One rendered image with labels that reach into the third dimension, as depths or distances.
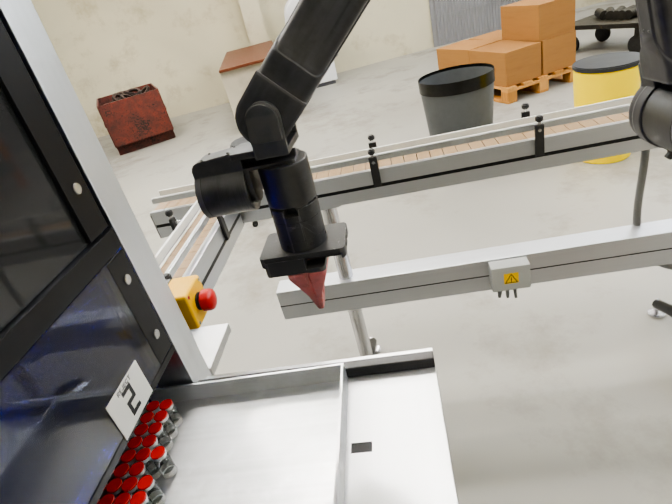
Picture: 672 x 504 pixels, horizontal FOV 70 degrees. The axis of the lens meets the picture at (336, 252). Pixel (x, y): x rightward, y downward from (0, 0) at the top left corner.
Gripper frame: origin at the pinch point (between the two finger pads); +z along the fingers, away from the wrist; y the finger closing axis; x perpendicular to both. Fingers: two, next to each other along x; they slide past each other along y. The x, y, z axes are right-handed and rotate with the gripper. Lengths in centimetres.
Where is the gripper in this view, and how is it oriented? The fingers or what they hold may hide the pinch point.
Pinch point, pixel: (320, 300)
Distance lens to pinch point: 62.6
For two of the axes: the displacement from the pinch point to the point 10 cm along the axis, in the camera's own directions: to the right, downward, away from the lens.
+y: -9.8, 1.5, 1.5
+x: -0.6, 5.1, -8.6
